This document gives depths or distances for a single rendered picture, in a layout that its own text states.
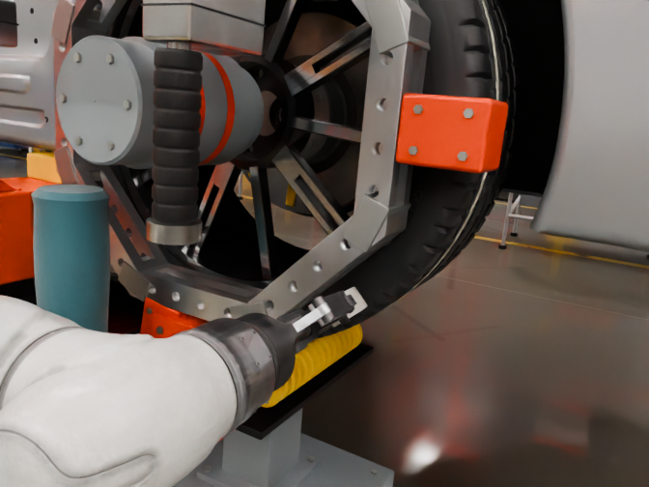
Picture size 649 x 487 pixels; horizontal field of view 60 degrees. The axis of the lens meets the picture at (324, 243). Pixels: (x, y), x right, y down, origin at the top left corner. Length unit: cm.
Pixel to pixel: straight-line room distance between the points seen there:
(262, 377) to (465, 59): 40
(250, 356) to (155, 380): 10
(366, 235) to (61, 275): 38
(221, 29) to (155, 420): 28
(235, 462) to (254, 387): 59
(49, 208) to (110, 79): 20
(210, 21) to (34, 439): 30
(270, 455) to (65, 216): 51
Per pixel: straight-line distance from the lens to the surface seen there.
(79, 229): 73
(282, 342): 50
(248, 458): 102
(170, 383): 39
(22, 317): 48
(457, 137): 56
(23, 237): 112
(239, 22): 47
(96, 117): 62
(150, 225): 46
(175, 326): 78
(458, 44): 65
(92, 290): 76
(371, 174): 59
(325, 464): 111
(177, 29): 44
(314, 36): 93
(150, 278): 81
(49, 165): 122
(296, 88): 76
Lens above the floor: 86
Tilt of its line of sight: 13 degrees down
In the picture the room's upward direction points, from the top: 5 degrees clockwise
